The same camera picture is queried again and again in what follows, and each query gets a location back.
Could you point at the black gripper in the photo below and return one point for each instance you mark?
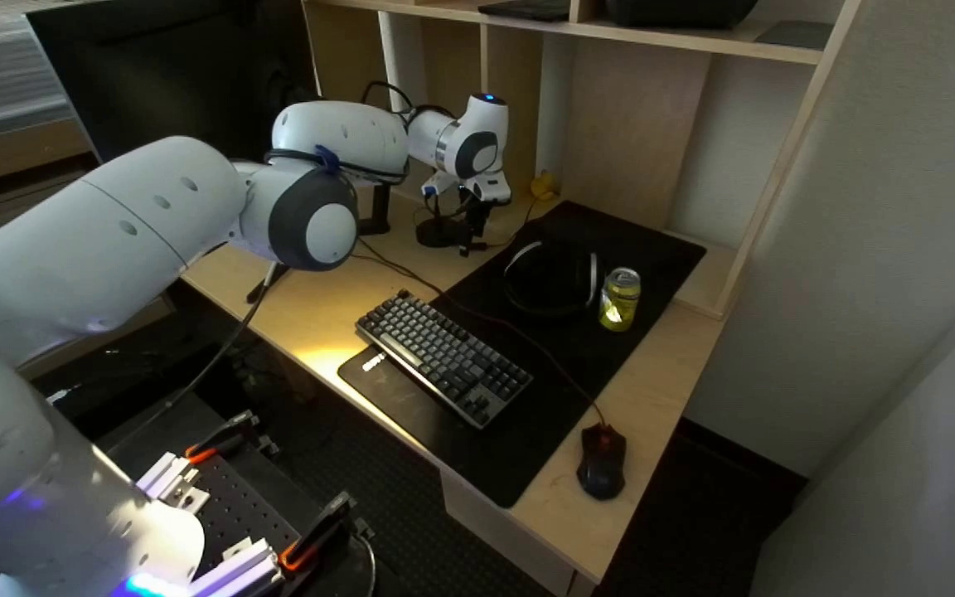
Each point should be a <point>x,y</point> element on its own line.
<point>475,214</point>

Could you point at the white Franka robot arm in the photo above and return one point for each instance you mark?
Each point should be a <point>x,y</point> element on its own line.
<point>114,277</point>

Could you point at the black gooseneck desk lamp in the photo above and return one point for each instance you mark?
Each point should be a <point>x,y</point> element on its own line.
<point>440,234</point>

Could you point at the black monitor stand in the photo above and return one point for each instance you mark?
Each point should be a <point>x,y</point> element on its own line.
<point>376,209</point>

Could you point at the black keyboard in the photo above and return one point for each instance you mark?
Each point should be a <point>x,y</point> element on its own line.
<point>446,361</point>

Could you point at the yellow-green drink can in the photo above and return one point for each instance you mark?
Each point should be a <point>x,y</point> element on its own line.
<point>617,301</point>

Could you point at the black desk mat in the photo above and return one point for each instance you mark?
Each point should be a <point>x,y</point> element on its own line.
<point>565,377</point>

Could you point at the light wooden shelf unit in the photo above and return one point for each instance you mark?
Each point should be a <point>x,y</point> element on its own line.
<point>666,134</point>

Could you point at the flat black device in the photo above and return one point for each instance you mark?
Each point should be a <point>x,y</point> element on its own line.
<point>524,8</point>

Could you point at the black computer mouse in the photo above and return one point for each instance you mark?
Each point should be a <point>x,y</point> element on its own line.
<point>603,461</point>

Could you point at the black bag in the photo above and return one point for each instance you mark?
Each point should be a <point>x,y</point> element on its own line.
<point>679,10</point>

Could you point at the black curved monitor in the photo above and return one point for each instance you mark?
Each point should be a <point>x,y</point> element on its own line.
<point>167,68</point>

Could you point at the white block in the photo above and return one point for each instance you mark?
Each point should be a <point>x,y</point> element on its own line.
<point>167,484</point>
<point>238,569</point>

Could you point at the white ribbed panel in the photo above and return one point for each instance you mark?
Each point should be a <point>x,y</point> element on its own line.
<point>0,84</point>

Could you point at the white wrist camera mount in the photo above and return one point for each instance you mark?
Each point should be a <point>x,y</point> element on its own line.
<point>464,187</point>

